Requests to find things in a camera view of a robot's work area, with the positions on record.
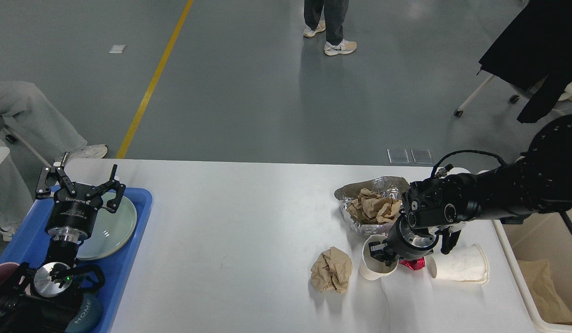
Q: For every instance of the red foil wrapper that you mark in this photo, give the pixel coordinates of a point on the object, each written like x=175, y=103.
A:
x=415, y=264

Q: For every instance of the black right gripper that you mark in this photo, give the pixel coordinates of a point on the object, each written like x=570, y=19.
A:
x=402, y=243

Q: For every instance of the mint green plate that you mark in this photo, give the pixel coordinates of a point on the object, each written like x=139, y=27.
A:
x=123, y=221

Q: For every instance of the crumpled brown paper in foil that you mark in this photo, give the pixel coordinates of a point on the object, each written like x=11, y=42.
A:
x=373, y=208

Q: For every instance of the aluminium foil with paper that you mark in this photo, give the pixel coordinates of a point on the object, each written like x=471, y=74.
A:
x=389, y=186

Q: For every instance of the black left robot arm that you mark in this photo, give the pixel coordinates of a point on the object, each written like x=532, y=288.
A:
x=59, y=295

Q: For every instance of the black jacket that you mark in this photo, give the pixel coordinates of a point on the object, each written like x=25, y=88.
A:
x=535, y=47

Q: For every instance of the white paper cup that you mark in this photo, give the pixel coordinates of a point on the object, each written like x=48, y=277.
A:
x=370, y=268

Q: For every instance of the brown paper ball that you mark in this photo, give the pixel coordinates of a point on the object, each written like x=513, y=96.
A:
x=332, y=271

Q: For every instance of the grey chair with legs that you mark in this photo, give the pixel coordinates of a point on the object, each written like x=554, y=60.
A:
x=13, y=137

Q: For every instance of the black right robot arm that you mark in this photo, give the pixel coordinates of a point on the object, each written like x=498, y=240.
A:
x=434, y=208

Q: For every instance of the blue plastic tray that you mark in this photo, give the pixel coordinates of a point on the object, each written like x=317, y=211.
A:
x=30, y=245

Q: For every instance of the white tissue roll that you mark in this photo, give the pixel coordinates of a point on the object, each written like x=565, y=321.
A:
x=468, y=264

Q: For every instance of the standing person in jeans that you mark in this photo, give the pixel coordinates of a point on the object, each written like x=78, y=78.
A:
x=328, y=16

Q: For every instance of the pink ribbed mug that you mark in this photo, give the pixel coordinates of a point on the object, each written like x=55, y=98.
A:
x=1, y=273

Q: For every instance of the dark teal mug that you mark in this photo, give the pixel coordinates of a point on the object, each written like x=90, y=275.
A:
x=88, y=316

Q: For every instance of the beige plastic bin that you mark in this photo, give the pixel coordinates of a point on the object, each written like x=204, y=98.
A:
x=541, y=236

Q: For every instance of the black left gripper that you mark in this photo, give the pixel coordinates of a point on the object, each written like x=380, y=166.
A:
x=70, y=213

